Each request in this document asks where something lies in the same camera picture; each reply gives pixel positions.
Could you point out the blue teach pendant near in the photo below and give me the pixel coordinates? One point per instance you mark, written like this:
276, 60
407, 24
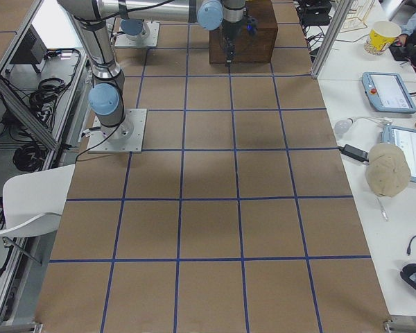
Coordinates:
405, 139

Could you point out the yellow popcorn cup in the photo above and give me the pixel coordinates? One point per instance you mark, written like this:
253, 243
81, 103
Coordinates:
381, 36

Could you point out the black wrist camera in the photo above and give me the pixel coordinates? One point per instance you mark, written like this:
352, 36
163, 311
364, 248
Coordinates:
251, 25

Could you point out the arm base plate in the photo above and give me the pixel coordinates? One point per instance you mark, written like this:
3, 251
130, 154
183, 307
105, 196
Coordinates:
122, 40
128, 137

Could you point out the white plastic chair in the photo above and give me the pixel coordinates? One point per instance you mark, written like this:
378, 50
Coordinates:
33, 203

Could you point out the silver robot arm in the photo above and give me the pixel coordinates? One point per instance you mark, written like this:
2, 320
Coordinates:
135, 29
89, 20

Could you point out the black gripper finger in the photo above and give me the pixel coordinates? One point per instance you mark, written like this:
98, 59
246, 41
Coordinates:
229, 52

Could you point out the black power adapter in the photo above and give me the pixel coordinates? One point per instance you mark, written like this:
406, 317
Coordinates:
354, 153

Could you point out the dark wooden drawer box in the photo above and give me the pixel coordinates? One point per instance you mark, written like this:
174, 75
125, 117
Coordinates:
249, 49

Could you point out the beige baseball cap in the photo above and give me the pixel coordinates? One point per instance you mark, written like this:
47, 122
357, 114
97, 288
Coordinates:
388, 172

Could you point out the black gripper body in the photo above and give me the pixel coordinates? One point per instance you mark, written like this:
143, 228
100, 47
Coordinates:
229, 32

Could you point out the blue teach pendant far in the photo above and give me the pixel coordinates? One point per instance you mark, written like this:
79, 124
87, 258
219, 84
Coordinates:
386, 92

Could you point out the white light bulb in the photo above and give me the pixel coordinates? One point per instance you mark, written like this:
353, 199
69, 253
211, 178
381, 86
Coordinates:
341, 127

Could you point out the gold wire rack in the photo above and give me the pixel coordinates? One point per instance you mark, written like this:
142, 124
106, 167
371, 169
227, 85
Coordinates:
357, 16

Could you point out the blue teach pendant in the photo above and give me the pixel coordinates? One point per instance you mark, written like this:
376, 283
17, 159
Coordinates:
386, 92
405, 139

